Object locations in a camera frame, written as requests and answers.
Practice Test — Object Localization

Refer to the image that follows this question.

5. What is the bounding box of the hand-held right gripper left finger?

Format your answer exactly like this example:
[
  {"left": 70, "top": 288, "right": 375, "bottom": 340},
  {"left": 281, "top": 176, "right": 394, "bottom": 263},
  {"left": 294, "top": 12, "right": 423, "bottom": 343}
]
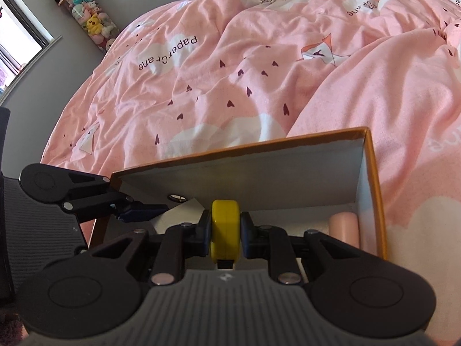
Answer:
[{"left": 92, "top": 211, "right": 212, "bottom": 287}]

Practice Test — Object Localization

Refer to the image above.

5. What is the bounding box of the pink printed blanket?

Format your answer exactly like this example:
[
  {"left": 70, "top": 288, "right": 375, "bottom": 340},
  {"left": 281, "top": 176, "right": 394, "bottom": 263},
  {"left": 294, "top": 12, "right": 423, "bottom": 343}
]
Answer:
[{"left": 39, "top": 0, "right": 461, "bottom": 346}]

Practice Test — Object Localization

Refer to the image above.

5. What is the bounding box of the orange cardboard box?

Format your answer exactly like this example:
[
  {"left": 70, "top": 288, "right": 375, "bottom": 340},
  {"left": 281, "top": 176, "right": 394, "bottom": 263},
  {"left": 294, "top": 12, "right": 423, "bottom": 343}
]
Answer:
[{"left": 90, "top": 126, "right": 390, "bottom": 285}]

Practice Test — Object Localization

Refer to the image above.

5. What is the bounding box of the white cream tube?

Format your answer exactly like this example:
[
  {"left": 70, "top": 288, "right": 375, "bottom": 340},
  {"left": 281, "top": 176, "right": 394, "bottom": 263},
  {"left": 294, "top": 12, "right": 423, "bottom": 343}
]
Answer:
[{"left": 151, "top": 198, "right": 209, "bottom": 236}]

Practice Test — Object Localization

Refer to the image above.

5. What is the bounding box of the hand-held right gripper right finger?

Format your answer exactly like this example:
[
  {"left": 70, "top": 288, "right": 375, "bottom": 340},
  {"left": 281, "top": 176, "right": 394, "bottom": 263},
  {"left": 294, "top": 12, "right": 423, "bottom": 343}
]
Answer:
[{"left": 241, "top": 211, "right": 364, "bottom": 285}]

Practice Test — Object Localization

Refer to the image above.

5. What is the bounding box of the pink selfie stick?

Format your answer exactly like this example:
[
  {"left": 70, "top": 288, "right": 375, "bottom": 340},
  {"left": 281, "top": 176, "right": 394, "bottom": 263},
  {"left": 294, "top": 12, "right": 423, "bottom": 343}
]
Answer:
[{"left": 328, "top": 212, "right": 361, "bottom": 250}]

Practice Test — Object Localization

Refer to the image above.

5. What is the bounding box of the stack of plush toys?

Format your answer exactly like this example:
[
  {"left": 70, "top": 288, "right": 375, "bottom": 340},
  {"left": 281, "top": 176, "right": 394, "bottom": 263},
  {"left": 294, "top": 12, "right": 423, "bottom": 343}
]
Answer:
[{"left": 46, "top": 0, "right": 121, "bottom": 53}]

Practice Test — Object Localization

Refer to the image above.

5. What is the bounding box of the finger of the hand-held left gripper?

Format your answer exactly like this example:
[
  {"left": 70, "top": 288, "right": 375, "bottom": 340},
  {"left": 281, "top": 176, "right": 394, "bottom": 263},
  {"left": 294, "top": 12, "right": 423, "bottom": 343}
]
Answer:
[{"left": 63, "top": 170, "right": 170, "bottom": 224}]

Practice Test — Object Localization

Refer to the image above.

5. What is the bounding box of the window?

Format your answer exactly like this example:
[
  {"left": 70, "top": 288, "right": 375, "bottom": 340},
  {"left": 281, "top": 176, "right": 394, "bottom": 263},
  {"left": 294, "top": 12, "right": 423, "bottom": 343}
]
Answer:
[{"left": 0, "top": 0, "right": 63, "bottom": 94}]

